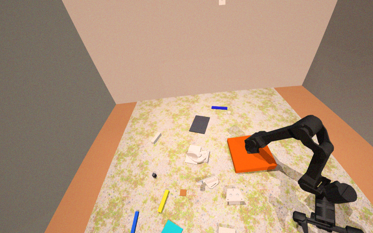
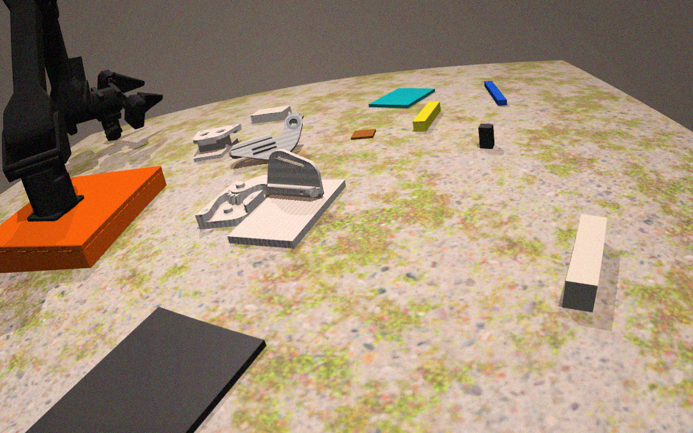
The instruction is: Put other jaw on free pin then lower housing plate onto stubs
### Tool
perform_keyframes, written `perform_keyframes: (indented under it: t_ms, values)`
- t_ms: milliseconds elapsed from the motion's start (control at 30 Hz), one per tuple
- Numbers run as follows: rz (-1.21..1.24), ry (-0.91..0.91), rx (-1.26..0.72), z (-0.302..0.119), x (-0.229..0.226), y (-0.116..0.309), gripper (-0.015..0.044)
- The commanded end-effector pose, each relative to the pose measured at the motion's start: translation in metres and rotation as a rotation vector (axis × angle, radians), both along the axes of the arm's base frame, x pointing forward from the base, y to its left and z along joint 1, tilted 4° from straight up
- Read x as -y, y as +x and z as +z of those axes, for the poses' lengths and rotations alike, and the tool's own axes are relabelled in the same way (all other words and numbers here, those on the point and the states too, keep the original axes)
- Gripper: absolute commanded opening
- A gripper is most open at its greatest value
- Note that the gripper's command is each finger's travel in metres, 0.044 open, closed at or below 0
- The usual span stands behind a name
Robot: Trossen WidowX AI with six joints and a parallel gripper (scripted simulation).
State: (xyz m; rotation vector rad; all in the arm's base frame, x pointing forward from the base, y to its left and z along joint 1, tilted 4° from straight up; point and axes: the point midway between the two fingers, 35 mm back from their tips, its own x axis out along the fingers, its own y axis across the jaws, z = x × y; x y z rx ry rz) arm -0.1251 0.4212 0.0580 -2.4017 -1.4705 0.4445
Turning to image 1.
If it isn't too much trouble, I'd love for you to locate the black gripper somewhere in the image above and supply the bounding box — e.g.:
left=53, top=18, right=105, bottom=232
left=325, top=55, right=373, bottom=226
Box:
left=293, top=201, right=364, bottom=233

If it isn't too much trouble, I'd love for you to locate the teal flat plate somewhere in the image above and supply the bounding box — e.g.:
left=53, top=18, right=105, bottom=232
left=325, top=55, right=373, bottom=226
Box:
left=161, top=220, right=183, bottom=233

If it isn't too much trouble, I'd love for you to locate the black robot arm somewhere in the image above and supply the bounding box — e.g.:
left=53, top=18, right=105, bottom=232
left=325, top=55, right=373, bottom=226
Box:
left=244, top=115, right=357, bottom=206

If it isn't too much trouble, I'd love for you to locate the yellow rectangular bar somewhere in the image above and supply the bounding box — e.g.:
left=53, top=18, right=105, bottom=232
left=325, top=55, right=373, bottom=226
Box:
left=158, top=190, right=169, bottom=213

